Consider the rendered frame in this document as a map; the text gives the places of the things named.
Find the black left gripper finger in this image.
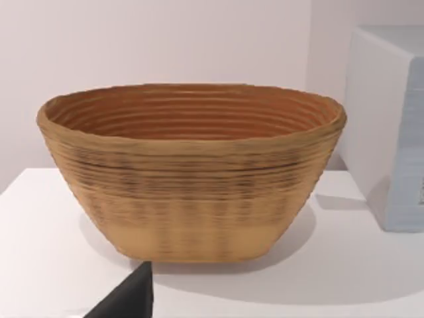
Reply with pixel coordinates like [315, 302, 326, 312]
[82, 260, 156, 318]

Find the brown woven basket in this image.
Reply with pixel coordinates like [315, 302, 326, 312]
[36, 83, 347, 266]

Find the pale microwave oven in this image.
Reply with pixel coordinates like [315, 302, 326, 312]
[337, 25, 424, 232]

